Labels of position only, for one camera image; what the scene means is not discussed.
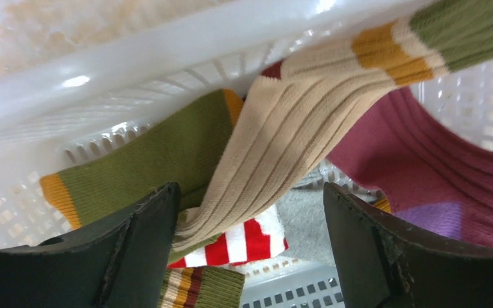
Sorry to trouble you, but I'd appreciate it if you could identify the cream ribbed olive sock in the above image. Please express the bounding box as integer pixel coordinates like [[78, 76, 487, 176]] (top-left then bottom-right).
[[173, 1, 493, 251]]

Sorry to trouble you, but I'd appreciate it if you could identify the olive green striped sock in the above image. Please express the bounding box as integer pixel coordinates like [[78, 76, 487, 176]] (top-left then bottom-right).
[[40, 89, 243, 307]]

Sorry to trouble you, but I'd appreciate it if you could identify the white perforated plastic basket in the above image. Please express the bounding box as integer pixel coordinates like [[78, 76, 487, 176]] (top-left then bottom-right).
[[0, 1, 493, 307]]

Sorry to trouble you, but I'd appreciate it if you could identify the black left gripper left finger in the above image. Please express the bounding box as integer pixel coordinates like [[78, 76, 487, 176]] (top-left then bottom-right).
[[0, 182, 180, 307]]

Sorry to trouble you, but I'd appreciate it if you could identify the red white striped sock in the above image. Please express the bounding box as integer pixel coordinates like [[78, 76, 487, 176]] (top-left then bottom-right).
[[168, 205, 288, 268]]

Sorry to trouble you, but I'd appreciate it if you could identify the grey striped sock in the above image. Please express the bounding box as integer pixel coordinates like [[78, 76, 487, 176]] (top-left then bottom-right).
[[273, 166, 379, 268]]

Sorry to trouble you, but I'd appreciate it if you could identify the maroon purple sock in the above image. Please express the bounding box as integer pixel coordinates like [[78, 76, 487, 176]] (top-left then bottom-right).
[[261, 59, 493, 252]]

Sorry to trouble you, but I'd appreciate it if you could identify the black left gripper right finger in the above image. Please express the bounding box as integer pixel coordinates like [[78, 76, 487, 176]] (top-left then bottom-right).
[[324, 183, 493, 307]]

